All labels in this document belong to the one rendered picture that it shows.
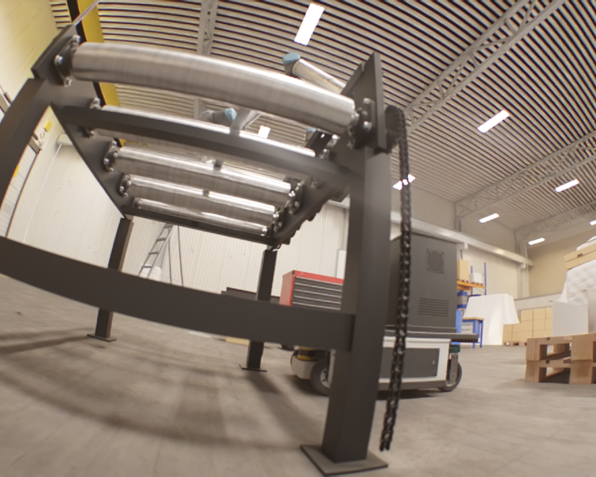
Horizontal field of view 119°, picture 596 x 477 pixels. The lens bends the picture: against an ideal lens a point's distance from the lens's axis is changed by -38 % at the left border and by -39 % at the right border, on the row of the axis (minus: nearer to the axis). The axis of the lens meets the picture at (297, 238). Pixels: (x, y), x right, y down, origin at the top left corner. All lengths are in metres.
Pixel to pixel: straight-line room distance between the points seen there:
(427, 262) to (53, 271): 1.49
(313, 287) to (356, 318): 2.82
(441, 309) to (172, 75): 1.50
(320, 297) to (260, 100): 2.91
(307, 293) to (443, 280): 2.08
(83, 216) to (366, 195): 12.52
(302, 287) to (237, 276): 8.07
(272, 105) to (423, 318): 1.18
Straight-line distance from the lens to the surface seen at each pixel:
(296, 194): 1.27
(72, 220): 13.06
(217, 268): 11.28
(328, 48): 9.86
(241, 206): 1.50
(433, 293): 1.54
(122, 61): 0.82
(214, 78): 0.74
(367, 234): 0.63
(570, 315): 2.41
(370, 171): 0.70
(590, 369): 1.94
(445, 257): 1.63
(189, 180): 1.24
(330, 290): 3.49
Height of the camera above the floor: 0.30
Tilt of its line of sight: 17 degrees up
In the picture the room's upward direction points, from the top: 8 degrees clockwise
